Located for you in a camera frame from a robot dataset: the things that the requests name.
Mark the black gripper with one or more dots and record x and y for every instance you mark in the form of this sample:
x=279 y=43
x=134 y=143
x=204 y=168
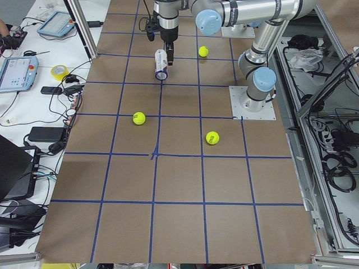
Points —
x=169 y=35

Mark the blue white tennis ball can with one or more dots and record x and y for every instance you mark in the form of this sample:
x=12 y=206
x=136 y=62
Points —
x=161 y=65

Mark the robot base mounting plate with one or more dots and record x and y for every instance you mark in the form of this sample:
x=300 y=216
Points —
x=244 y=108

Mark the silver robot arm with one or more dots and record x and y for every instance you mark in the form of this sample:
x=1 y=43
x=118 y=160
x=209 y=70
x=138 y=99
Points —
x=211 y=16

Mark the yellow tennis ball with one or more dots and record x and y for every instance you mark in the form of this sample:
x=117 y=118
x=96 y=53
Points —
x=139 y=118
x=212 y=137
x=203 y=51

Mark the blue teach pendant tablet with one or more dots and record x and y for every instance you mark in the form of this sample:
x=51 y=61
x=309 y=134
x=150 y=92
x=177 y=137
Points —
x=18 y=73
x=58 y=25

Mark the power strip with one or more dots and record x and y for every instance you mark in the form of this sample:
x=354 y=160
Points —
x=71 y=113

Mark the yellow tape roll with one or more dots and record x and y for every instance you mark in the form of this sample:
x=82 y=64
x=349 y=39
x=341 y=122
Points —
x=59 y=72

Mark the black phone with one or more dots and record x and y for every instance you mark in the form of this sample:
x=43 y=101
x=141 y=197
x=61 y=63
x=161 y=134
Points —
x=51 y=90

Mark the white crumpled cloth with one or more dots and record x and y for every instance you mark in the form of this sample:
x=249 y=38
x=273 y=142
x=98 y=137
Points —
x=307 y=59

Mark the scissors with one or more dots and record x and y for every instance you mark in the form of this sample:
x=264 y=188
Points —
x=29 y=53

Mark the black power adapter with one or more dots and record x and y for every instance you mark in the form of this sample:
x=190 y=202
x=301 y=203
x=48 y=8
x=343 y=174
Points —
x=46 y=134

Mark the black laptop computer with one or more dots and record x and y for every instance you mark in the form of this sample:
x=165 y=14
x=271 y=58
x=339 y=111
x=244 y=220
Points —
x=18 y=168

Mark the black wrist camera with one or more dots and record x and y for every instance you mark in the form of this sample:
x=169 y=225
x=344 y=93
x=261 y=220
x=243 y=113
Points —
x=150 y=26

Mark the aluminium frame post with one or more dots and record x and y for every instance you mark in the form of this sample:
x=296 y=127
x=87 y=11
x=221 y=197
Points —
x=74 y=9

